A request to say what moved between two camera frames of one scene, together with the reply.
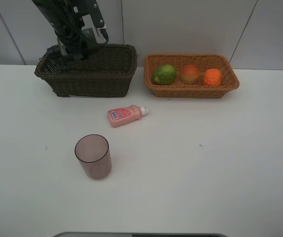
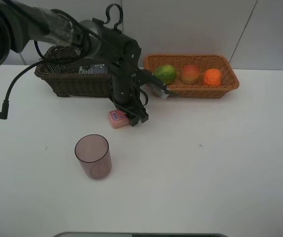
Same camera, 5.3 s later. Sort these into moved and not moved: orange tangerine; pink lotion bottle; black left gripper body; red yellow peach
Moved: black left gripper body
Not moved: pink lotion bottle; orange tangerine; red yellow peach
